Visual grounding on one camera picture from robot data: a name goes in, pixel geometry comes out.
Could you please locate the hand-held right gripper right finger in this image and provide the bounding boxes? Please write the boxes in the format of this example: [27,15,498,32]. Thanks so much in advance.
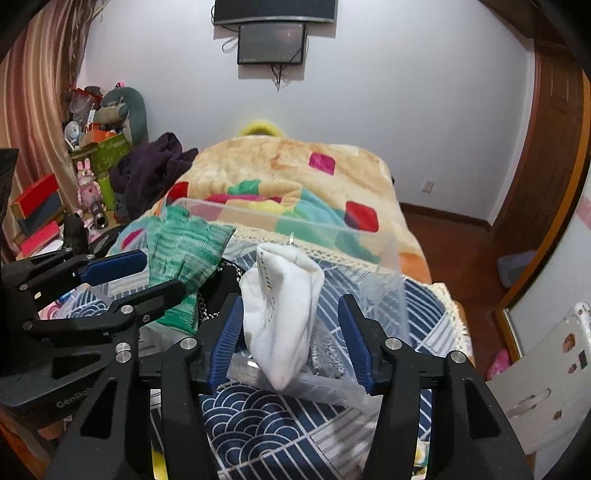
[337,294,528,480]

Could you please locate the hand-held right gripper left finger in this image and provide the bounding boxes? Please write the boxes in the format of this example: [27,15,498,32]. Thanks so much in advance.
[44,294,245,480]

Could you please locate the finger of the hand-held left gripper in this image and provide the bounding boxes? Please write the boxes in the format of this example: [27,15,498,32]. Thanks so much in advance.
[0,249,149,305]
[23,278,188,352]

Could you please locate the green knit gloves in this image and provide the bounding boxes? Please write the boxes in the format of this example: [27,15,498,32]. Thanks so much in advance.
[147,206,236,333]

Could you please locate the clear plastic storage box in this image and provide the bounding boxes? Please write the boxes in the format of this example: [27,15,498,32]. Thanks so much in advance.
[139,198,411,411]

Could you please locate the white sock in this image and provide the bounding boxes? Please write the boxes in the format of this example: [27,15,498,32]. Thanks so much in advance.
[239,243,326,393]

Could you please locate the silver glitter pouch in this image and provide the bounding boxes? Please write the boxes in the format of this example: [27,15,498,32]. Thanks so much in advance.
[308,323,348,380]

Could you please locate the green bottle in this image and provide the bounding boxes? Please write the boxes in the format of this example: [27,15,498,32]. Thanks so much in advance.
[99,173,116,213]

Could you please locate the flat red box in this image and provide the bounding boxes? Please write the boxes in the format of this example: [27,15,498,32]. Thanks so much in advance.
[19,220,64,258]

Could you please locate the pink rabbit figure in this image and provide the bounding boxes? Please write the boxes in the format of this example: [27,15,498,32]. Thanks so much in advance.
[76,159,101,209]

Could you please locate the blue wave pattern mat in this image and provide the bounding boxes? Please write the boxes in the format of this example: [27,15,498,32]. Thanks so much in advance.
[41,231,471,480]

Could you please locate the red and grey boxes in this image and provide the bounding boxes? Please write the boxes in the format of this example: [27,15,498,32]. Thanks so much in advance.
[9,173,65,237]

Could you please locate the dark purple cloth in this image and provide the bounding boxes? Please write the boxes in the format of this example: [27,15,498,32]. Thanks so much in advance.
[108,133,199,219]

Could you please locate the green cardboard box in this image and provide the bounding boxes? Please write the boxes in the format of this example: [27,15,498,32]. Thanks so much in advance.
[69,133,133,195]

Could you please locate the pink floor toy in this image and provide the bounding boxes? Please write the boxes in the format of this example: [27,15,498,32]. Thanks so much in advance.
[486,349,509,380]

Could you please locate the grey green plush dinosaur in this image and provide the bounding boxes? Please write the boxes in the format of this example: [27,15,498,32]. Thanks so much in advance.
[95,85,149,145]

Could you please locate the grey blue floor bin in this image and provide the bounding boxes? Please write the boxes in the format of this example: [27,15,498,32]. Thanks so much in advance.
[496,250,539,288]

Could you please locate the colourful patchwork printed blanket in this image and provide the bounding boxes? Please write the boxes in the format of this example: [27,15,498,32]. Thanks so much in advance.
[108,136,434,283]

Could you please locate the pink brown curtain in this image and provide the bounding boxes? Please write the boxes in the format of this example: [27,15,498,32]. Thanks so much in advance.
[0,14,93,261]

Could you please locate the white plastic chair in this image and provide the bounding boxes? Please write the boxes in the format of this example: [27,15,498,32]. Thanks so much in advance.
[485,302,591,459]

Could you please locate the wood framed white panel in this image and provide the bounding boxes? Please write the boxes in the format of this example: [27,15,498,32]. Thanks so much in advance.
[495,182,591,361]

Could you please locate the brown wooden door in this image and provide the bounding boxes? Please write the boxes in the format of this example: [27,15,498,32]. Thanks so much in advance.
[488,41,591,278]

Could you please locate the black chain bag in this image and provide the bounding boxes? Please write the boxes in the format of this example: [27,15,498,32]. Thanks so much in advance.
[196,258,246,334]

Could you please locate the black hanging cables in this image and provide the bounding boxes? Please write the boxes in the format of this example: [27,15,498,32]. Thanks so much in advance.
[270,64,296,92]

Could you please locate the small black wall screen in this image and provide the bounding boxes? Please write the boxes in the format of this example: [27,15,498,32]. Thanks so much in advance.
[237,22,308,66]

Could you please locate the wall mounted black television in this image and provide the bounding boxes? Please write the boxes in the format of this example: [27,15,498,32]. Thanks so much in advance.
[212,0,338,27]

